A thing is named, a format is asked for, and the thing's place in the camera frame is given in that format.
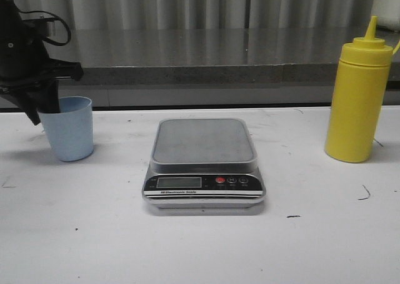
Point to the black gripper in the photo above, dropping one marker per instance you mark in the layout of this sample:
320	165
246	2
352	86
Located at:
25	62

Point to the light blue plastic cup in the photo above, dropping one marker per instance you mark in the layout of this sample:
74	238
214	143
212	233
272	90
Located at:
70	131

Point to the yellow squeeze bottle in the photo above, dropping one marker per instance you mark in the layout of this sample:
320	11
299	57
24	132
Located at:
361	79

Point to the silver digital kitchen scale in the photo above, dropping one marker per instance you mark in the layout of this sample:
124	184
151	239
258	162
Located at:
203	163

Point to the grey stone counter ledge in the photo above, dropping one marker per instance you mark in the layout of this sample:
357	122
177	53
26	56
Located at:
205	67

